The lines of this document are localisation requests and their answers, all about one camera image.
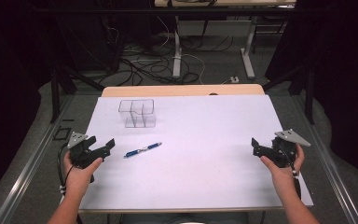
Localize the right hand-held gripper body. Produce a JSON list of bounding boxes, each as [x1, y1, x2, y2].
[[271, 128, 311, 169]]

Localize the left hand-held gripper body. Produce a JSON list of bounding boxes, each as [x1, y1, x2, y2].
[[66, 131, 112, 170]]

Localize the blue pen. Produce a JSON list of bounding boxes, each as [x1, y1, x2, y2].
[[123, 141, 163, 160]]

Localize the clear plastic organizer box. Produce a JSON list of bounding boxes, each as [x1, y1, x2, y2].
[[117, 98, 158, 129]]

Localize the person's right hand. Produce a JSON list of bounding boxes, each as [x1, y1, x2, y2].
[[259, 145, 306, 189]]

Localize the person's left hand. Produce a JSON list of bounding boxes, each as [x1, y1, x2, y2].
[[62, 150, 103, 196]]

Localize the white table cover sheet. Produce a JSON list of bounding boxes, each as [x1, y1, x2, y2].
[[78, 94, 314, 211]]

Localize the wooden table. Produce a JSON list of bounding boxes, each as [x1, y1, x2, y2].
[[101, 83, 266, 98]]

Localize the dark curtain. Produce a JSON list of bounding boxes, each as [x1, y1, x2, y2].
[[0, 0, 55, 208], [264, 0, 358, 185]]

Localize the white-legged desk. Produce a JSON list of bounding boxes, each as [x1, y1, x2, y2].
[[154, 0, 297, 80]]

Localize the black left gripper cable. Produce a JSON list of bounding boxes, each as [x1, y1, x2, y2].
[[57, 143, 76, 200]]

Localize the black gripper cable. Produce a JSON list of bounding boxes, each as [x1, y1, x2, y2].
[[57, 143, 76, 200], [287, 154, 303, 201]]

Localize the black square floor frame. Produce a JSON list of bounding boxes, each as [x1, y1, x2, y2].
[[52, 126, 73, 142]]

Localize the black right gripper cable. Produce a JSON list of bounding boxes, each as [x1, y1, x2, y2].
[[287, 154, 303, 201]]

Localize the metal floor rail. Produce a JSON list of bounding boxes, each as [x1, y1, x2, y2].
[[0, 93, 76, 224], [293, 92, 358, 224]]

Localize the black floor cable bundle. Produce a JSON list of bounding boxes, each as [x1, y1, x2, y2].
[[97, 29, 235, 87]]

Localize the white floor cable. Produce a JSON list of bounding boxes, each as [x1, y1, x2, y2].
[[156, 15, 207, 86]]

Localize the black horizontal frame bar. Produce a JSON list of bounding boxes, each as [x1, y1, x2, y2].
[[32, 7, 296, 15]]

